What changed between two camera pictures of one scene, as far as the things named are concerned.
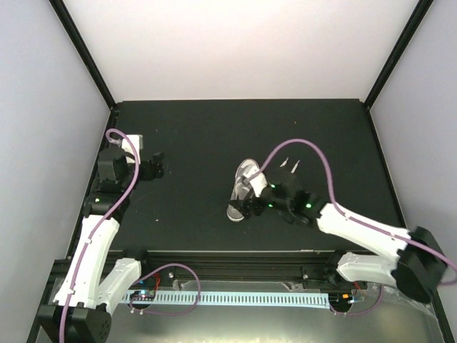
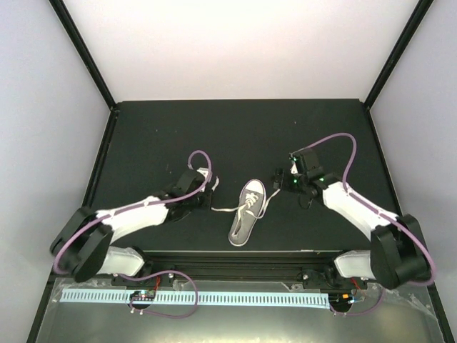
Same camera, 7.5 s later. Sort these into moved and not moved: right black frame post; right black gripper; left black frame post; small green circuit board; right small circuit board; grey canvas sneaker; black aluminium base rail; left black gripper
Moved: grey canvas sneaker; left black gripper; right black gripper
Not moved: left black frame post; small green circuit board; black aluminium base rail; right black frame post; right small circuit board
